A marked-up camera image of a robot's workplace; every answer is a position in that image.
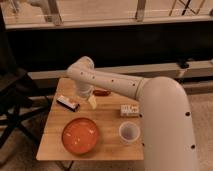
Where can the red sausage toy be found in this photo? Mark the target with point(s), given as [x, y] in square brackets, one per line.
[101, 92]

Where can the wooden folding table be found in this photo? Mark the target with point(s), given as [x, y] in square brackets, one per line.
[106, 116]

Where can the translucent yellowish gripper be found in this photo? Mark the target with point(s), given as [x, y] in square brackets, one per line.
[92, 101]

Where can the orange bowl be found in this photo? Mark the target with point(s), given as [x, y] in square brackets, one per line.
[80, 136]

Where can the black office chair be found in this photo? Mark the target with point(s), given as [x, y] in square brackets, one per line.
[14, 81]

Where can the white labelled bottle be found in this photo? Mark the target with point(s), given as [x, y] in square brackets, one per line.
[129, 110]

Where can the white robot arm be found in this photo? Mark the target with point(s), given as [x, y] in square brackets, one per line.
[167, 127]

